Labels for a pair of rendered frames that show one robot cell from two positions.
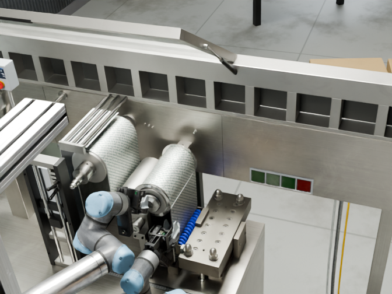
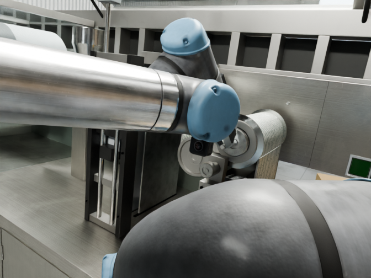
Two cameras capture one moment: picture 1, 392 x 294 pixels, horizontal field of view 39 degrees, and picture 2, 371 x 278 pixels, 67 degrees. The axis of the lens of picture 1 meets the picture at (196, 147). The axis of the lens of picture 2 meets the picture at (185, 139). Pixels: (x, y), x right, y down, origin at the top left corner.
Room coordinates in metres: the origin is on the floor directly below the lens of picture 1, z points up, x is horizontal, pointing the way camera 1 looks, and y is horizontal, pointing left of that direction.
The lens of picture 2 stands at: (0.76, 0.22, 1.42)
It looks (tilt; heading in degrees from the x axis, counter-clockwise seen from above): 14 degrees down; 6
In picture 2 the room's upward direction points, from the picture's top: 7 degrees clockwise
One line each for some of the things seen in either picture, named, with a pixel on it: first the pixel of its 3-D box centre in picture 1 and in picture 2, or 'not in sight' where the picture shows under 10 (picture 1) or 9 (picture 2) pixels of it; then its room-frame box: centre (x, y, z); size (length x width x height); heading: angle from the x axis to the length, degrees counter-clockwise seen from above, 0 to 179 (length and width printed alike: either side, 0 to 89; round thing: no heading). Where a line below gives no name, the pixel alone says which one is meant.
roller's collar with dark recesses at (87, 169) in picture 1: (84, 172); not in sight; (1.59, 0.41, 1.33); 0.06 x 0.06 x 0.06; 66
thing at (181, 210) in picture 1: (184, 206); (264, 179); (1.61, 0.06, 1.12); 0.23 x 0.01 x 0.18; 156
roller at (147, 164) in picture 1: (140, 188); (213, 149); (1.67, 0.23, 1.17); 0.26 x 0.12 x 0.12; 156
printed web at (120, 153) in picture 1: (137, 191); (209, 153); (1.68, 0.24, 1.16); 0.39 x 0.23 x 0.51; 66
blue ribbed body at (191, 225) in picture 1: (189, 227); not in sight; (1.59, 0.05, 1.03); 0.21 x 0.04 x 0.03; 156
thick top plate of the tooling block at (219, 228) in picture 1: (216, 231); not in sight; (1.58, -0.06, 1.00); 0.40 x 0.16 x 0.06; 156
